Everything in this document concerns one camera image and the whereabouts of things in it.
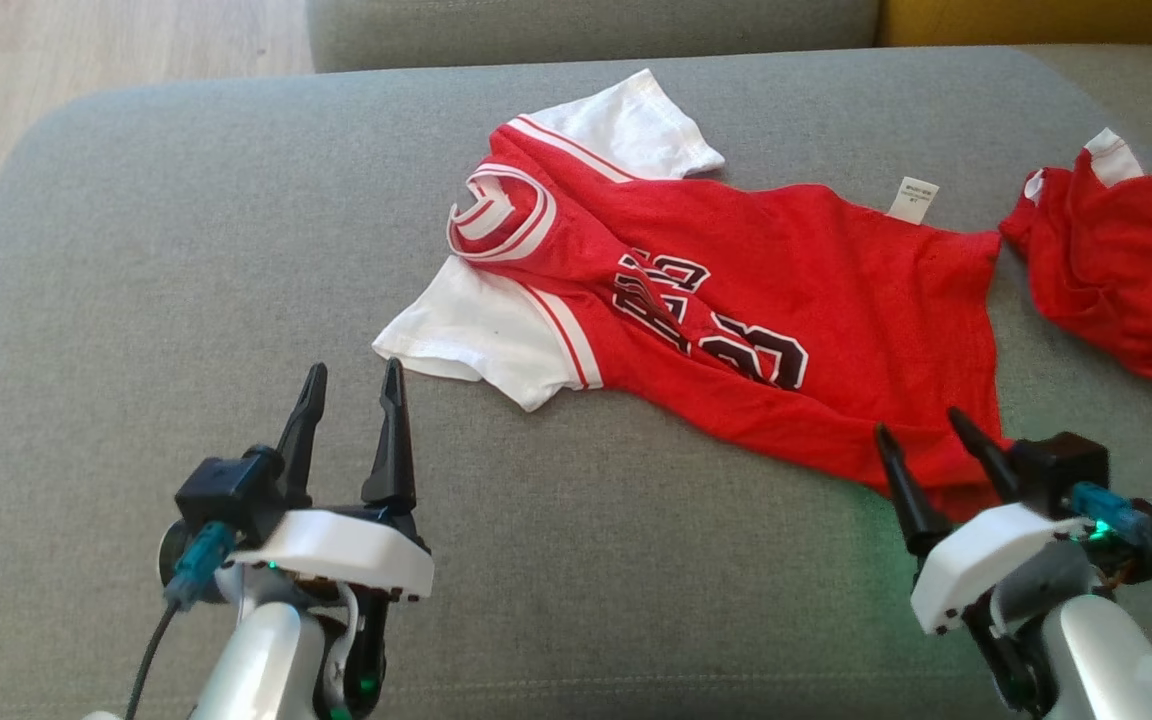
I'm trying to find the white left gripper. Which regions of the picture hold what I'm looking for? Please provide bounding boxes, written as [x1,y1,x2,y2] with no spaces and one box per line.
[226,358,435,601]

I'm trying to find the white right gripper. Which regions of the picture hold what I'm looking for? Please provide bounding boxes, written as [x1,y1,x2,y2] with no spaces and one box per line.
[874,406,1099,636]

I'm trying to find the red jersey with white sleeves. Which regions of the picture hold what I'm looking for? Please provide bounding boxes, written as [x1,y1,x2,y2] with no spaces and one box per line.
[372,68,1015,523]

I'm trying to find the red shorts with white stripe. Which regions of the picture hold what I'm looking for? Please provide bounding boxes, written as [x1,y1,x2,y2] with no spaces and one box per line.
[999,128,1152,396]

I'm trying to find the large grey sofa seat cushion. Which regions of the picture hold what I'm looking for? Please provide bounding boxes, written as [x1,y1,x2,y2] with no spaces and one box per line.
[0,45,1152,720]

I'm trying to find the yellow sofa backrest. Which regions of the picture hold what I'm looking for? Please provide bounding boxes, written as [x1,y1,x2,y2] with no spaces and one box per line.
[876,0,1152,49]

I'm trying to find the right teal connector black cable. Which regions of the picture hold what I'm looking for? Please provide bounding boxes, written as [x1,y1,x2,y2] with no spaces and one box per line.
[1071,482,1152,651]

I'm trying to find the teal connector black cable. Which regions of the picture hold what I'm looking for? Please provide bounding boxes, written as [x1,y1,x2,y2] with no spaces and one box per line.
[126,520,237,720]
[1071,482,1152,651]

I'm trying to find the left teal connector black cable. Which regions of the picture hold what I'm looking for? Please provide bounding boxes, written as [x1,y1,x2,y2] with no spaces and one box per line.
[126,520,237,720]

